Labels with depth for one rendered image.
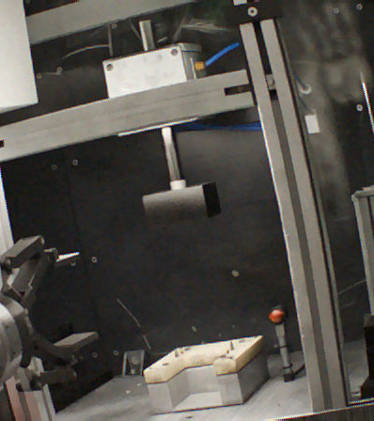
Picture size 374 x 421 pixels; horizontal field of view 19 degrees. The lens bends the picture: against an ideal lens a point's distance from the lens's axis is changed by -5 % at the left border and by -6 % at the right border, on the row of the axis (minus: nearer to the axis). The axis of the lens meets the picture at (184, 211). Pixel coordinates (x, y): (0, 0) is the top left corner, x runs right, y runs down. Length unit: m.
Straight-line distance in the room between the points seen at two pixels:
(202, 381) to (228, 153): 0.39
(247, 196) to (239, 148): 0.07
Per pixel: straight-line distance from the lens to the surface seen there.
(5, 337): 0.99
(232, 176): 1.82
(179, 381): 1.60
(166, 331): 1.89
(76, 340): 1.21
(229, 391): 1.53
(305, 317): 1.37
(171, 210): 1.59
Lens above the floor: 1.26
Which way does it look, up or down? 3 degrees down
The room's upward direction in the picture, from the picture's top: 11 degrees counter-clockwise
